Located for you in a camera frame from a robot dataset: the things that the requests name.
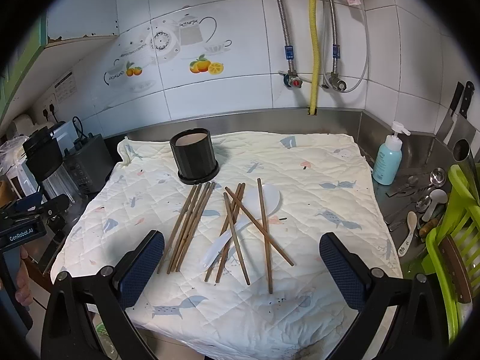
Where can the teal soap pump bottle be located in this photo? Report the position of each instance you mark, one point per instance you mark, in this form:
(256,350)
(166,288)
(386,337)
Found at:
(389,155)

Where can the wall power socket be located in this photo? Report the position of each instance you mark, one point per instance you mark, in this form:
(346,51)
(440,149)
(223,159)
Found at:
(49,108)

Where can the black utensil holder cup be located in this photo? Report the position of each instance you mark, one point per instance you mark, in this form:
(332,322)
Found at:
(194,156)

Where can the green plastic dish rack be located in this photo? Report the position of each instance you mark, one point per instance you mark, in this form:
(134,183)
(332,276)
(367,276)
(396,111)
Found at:
(461,222)

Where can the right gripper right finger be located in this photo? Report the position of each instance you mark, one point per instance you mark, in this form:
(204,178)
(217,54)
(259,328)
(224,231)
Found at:
(418,329)

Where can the metal ladle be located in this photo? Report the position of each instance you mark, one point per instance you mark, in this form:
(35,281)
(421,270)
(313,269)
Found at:
(437,179)

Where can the white quilted fish-print cloth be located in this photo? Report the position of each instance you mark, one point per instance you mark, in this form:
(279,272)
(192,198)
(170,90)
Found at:
(252,284)

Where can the person left hand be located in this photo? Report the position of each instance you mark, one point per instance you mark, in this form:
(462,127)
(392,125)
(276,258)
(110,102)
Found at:
(23,292)

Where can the wooden-handled utensil in rack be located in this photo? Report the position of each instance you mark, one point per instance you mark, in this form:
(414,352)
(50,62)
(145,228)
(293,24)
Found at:
(456,268)

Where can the white ceramic spoon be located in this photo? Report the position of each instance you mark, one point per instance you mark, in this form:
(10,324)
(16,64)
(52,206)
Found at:
(411,222)

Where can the metal angle valve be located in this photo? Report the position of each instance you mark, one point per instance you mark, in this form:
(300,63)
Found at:
(333,82)

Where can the red-handled water valve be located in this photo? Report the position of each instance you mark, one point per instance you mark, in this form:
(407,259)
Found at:
(291,80)

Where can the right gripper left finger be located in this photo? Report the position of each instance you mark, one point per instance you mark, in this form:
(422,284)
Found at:
(67,331)

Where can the white plastic rice spoon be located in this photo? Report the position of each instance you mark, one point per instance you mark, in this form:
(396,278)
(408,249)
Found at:
(251,201)

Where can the cleaver knife on wall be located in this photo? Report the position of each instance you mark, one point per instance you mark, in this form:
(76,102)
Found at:
(447,122)

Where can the black-handled kitchen knife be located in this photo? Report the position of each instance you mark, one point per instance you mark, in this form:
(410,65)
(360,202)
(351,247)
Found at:
(463,129)

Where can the black electric appliance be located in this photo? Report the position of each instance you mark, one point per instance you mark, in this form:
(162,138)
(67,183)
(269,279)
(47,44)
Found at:
(89,162)

